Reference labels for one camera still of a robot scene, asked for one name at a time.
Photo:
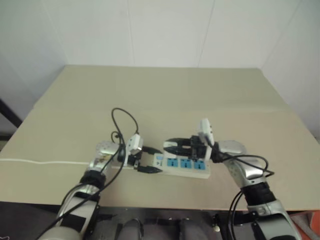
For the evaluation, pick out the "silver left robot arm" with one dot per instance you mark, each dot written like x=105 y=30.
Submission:
x=98 y=163

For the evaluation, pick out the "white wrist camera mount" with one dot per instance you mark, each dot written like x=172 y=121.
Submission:
x=205 y=131
x=135 y=143

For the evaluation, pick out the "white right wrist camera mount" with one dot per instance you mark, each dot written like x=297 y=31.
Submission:
x=205 y=131

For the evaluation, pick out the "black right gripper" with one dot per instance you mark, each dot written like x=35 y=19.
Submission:
x=197 y=148

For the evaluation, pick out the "dark rounded shape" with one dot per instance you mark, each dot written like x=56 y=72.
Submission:
x=132 y=230

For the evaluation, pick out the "small round white knob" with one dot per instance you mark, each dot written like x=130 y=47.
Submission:
x=215 y=228

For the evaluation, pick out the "white charger plug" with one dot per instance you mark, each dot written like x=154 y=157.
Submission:
x=167 y=145

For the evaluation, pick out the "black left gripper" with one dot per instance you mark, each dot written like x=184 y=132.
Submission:
x=136 y=162

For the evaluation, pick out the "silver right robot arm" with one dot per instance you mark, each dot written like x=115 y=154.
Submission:
x=235 y=148

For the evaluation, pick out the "black slanted metal bar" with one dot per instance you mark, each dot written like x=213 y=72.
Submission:
x=10 y=113

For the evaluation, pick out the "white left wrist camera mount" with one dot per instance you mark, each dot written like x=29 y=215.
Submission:
x=135 y=143

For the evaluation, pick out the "white power strip blue sockets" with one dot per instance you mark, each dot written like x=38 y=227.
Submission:
x=185 y=172

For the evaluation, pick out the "orange box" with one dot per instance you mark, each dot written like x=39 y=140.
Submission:
x=315 y=225

